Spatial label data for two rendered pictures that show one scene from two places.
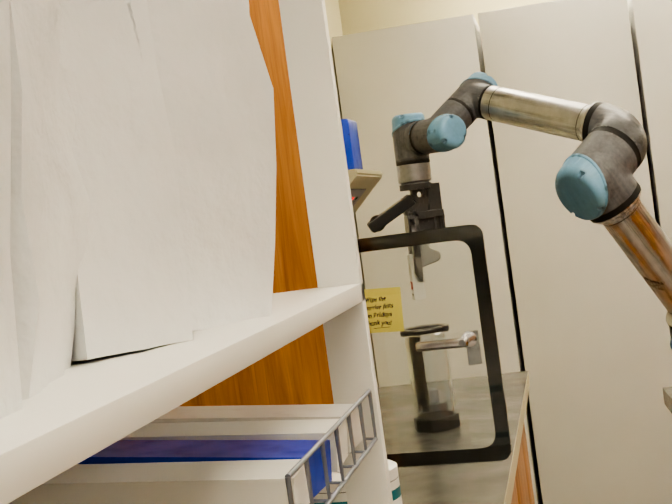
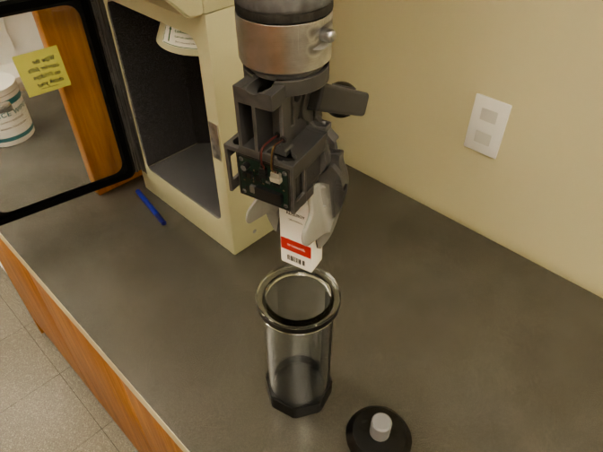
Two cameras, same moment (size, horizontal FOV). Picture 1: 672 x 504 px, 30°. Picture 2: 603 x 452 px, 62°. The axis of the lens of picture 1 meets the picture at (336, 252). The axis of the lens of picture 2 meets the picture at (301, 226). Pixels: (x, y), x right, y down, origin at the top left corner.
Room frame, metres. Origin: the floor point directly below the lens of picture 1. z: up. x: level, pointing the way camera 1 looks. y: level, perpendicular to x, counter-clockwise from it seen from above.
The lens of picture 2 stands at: (3.00, -0.52, 1.66)
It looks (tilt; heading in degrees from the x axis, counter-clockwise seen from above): 42 degrees down; 124
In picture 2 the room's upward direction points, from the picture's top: straight up
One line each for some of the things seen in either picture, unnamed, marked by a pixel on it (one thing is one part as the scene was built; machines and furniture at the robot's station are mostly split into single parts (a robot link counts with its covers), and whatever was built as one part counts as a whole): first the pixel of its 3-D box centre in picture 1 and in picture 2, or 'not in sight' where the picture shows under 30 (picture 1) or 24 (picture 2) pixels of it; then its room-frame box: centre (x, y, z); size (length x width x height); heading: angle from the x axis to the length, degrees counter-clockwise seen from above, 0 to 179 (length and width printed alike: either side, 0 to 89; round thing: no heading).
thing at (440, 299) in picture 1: (409, 350); (34, 115); (2.13, -0.10, 1.19); 0.30 x 0.01 x 0.40; 70
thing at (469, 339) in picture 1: (445, 343); not in sight; (2.08, -0.16, 1.20); 0.10 x 0.05 x 0.03; 70
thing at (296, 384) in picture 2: not in sight; (298, 343); (2.76, -0.17, 1.06); 0.11 x 0.11 x 0.21
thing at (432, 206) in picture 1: (421, 210); (284, 129); (2.77, -0.20, 1.42); 0.09 x 0.08 x 0.12; 93
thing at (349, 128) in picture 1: (328, 148); not in sight; (2.25, -0.01, 1.55); 0.10 x 0.10 x 0.09; 80
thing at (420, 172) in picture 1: (414, 174); (288, 38); (2.77, -0.19, 1.50); 0.08 x 0.08 x 0.05
